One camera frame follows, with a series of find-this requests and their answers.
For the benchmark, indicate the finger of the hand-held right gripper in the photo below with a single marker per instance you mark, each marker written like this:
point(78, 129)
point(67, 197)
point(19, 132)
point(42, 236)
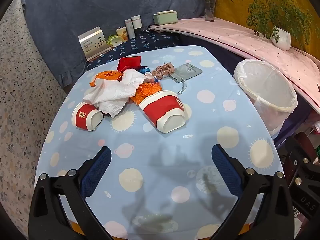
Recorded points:
point(296, 150)

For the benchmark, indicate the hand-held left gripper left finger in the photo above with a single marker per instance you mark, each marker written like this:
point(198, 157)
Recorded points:
point(96, 172)

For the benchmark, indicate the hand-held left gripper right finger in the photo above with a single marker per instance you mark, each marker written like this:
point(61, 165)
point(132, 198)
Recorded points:
point(225, 170)

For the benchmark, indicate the small red white paper cup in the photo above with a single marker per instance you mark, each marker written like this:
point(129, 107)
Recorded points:
point(83, 116)

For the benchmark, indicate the white lined waste bin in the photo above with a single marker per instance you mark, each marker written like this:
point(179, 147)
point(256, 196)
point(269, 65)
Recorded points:
point(265, 85)

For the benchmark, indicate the white textured towel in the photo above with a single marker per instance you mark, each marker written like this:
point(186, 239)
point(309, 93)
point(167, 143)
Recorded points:
point(110, 92)

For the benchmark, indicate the large red white paper cup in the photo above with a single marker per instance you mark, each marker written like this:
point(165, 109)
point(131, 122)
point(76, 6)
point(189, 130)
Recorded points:
point(160, 107)

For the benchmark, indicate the plain orange plastic bag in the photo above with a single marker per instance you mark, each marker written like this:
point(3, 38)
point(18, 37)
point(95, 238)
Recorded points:
point(147, 90)

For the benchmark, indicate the blue wrapper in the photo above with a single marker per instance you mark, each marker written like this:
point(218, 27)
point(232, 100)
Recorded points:
point(144, 70)

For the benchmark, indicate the red envelope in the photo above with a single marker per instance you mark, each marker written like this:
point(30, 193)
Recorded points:
point(130, 62)

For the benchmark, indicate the beige dotted scrunchie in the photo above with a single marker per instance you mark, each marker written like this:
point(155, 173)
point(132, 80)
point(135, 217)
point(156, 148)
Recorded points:
point(162, 70)

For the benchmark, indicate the light blue planet tablecloth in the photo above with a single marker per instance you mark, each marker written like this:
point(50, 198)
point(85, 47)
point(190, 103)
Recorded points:
point(162, 155)

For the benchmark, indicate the green plant in white pot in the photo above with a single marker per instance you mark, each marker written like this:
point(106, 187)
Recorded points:
point(282, 38)

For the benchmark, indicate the dark purple cloth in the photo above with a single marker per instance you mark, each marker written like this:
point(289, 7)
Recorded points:
point(220, 52)

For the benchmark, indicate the white flat box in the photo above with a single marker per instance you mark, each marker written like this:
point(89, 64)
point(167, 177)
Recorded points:
point(93, 43)

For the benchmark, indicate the small green packet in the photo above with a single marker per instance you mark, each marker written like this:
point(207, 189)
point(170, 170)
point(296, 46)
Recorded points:
point(114, 41)

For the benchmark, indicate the pink cloth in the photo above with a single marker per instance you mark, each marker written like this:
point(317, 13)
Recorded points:
point(225, 35)

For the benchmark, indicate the navy leaf print cloth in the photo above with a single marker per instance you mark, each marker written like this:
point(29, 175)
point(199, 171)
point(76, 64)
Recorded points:
point(147, 42)

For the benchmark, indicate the yellow printed tin can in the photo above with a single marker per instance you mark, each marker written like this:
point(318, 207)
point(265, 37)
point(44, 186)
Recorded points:
point(122, 35)

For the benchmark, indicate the white tall bottle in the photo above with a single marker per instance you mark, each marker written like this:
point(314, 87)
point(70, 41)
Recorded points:
point(129, 30)

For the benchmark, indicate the yellow blanket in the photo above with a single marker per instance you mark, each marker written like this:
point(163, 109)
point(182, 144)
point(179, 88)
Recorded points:
point(235, 10)

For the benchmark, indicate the white jar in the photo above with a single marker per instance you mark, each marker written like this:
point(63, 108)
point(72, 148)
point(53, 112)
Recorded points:
point(136, 22)

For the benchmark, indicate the glass vase with pink flowers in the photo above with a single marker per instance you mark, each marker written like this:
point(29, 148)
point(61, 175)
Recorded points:
point(209, 10)

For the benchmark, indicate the pale green tissue box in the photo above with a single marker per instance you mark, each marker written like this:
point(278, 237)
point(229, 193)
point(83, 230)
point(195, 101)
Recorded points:
point(165, 18)

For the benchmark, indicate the grey blue blanket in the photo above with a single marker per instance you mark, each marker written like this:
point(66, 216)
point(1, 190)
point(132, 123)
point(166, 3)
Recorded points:
point(75, 5)

